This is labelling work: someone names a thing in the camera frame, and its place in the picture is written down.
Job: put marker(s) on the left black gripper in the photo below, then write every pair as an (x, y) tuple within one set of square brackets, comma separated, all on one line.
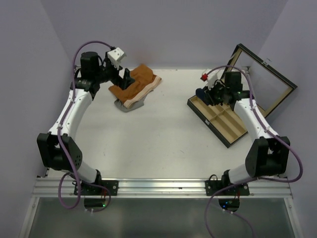
[(123, 82)]

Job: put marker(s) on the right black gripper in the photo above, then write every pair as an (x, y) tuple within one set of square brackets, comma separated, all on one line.
[(209, 94)]

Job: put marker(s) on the navy blue underwear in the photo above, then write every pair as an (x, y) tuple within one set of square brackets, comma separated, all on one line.
[(200, 93)]

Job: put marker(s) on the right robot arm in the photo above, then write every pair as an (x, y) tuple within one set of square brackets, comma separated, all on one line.
[(268, 155)]

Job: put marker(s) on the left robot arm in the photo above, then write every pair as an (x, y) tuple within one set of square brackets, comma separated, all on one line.
[(57, 147)]

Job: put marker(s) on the orange brown underwear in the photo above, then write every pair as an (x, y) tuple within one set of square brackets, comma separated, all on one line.
[(145, 82)]

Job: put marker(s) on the grey underwear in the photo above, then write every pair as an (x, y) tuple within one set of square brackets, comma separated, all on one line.
[(132, 107)]

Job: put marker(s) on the black compartment storage box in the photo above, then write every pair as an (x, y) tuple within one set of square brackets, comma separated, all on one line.
[(269, 87)]

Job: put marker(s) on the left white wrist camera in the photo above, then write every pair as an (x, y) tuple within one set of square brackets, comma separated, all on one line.
[(116, 56)]

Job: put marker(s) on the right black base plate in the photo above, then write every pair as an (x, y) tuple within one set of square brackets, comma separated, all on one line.
[(213, 186)]

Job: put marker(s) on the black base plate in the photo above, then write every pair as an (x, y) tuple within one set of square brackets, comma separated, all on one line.
[(213, 186), (103, 188)]

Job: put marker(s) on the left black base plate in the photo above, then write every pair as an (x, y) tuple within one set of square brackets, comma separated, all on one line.
[(103, 188)]

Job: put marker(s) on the aluminium mounting rail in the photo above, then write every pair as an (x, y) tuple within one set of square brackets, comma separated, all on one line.
[(164, 188)]

